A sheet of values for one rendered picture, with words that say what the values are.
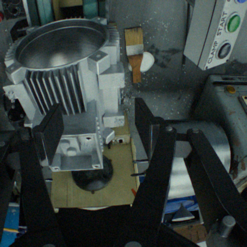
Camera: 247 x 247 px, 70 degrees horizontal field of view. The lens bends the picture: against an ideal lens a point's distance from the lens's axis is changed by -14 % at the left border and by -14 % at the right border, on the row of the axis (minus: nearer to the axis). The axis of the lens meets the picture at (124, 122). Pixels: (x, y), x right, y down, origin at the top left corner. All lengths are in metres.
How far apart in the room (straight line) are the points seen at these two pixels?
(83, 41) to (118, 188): 0.48
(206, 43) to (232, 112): 0.39
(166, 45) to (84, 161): 0.41
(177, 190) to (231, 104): 0.32
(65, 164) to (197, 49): 0.31
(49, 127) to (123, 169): 0.58
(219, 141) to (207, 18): 0.38
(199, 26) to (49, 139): 0.25
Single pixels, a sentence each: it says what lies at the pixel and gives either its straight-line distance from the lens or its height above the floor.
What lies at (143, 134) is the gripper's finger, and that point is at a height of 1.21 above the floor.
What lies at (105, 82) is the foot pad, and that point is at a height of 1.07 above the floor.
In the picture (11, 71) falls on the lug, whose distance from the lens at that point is 0.30.
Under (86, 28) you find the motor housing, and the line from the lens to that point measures 0.39.
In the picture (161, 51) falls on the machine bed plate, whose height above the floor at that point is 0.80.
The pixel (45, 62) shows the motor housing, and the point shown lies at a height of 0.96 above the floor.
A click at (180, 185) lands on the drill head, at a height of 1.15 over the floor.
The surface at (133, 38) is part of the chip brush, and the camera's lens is 0.58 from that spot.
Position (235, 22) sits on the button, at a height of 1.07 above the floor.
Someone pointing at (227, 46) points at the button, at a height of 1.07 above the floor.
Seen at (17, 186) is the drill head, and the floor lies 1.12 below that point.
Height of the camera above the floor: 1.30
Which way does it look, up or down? 37 degrees down
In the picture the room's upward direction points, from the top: 173 degrees clockwise
